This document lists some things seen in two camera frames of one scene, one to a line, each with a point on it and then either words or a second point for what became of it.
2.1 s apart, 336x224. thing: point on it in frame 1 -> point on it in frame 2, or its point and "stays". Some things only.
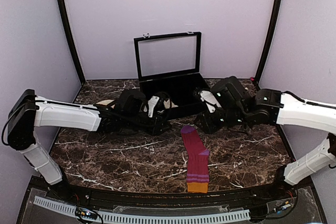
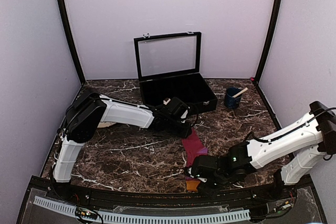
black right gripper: [208, 125] -> [211, 192]
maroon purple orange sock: [198, 177] stays
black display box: [170, 63] stays
